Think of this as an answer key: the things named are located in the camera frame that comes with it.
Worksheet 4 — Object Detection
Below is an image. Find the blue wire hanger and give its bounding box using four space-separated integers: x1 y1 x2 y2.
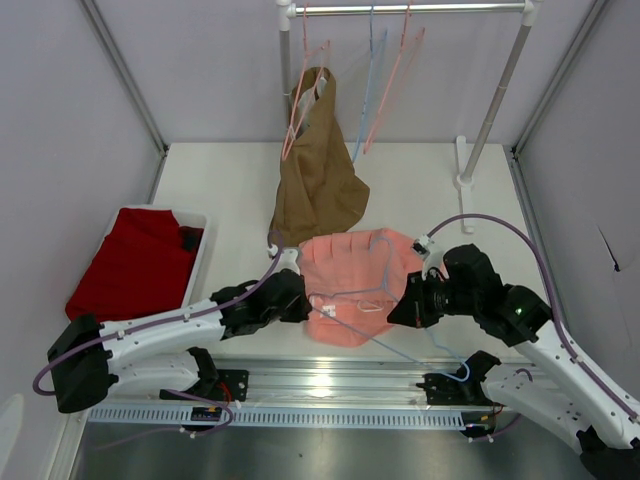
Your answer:
351 3 388 163
307 237 474 384

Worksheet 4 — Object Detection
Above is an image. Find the pink pleated skirt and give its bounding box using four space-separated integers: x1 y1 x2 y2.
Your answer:
297 226 441 349

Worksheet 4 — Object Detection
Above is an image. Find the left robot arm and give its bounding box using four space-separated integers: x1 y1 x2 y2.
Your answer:
47 269 311 414

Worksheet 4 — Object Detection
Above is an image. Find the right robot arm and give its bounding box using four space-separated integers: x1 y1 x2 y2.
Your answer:
387 244 639 479

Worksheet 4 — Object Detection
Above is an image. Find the brown skirt on hanger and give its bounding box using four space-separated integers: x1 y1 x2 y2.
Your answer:
270 67 370 247

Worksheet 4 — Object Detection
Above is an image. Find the pink hanger holding brown skirt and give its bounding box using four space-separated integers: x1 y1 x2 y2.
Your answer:
277 1 331 161

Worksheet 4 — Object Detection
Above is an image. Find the red garment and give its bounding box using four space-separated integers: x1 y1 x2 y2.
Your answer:
65 208 204 322

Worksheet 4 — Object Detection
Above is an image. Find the white metal clothes rack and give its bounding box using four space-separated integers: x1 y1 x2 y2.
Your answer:
275 0 541 234

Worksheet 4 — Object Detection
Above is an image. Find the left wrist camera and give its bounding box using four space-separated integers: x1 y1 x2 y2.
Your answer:
267 245 301 275

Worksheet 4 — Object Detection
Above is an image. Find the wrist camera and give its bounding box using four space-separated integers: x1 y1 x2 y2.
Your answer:
412 234 444 278
267 245 301 275

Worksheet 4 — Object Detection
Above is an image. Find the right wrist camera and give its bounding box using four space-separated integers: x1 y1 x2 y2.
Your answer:
412 234 444 278

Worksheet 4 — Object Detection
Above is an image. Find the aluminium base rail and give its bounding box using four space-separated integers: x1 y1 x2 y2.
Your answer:
214 354 551 409

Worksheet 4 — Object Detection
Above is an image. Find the pink wire hanger middle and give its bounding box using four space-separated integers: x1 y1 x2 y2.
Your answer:
363 1 426 154

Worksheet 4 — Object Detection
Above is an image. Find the slotted cable duct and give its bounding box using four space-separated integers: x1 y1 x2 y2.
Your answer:
88 404 465 431

